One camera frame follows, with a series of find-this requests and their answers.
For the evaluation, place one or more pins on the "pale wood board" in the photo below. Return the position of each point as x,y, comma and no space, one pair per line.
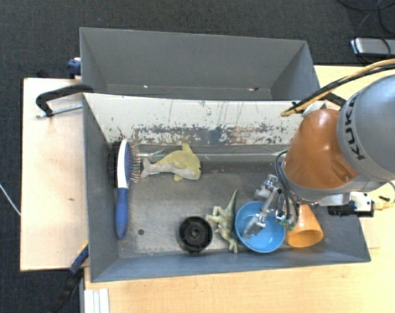
52,174

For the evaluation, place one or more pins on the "black cylinder on white bracket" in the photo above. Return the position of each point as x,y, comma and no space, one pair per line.
358,202

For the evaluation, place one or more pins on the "blue bowl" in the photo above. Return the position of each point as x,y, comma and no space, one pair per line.
266,241

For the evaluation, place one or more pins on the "orange cup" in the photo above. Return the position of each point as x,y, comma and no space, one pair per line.
306,231

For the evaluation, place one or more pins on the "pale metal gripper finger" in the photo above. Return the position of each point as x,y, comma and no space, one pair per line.
257,231
255,221

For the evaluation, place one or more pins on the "grey metal bin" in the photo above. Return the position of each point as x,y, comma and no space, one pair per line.
165,207

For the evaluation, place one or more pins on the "yellow and grey plush dolphin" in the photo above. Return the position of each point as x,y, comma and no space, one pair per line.
181,166

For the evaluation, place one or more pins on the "black round disc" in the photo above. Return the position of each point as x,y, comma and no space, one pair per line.
195,234

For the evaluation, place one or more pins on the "pale green toy dinosaur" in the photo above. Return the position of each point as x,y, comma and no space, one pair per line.
228,220

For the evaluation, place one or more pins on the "blue and white hairbrush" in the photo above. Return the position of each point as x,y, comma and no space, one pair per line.
122,174

